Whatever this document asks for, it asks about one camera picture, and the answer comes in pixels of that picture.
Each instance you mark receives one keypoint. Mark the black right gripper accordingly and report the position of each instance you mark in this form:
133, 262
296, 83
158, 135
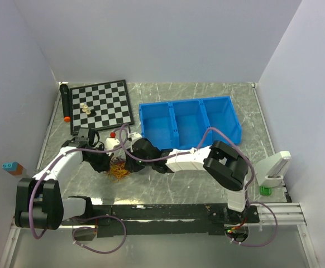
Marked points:
130, 164

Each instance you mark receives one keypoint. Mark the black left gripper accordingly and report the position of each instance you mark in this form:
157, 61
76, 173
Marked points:
104, 165

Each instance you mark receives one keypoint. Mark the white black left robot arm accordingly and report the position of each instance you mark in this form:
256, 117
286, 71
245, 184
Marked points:
39, 203

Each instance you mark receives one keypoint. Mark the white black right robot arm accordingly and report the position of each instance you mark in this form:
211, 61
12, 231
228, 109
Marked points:
220, 161

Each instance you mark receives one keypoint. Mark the blue three-compartment plastic bin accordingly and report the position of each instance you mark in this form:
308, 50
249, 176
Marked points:
181, 124

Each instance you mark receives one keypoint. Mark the black chess piece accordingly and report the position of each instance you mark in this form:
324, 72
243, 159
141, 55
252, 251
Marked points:
93, 113

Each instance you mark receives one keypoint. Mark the black white chessboard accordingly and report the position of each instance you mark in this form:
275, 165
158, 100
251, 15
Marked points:
111, 102

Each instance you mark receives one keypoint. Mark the black marker orange cap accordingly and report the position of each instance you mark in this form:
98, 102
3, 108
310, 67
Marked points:
64, 91

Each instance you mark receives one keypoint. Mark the blue orange toy block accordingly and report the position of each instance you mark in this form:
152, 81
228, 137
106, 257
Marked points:
13, 168

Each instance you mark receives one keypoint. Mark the white grey stand device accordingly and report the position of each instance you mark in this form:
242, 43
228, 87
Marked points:
270, 171

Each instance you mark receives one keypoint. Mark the green small plastic piece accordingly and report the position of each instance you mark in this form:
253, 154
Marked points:
265, 191

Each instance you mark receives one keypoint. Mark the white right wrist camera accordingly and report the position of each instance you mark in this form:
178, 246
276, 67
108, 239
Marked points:
133, 136

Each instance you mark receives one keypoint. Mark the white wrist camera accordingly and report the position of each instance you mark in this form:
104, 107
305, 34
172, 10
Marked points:
133, 136
111, 142

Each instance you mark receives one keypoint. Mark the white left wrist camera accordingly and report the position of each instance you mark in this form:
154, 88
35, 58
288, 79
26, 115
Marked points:
111, 142

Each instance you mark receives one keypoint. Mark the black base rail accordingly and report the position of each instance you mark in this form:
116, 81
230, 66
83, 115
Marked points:
167, 219

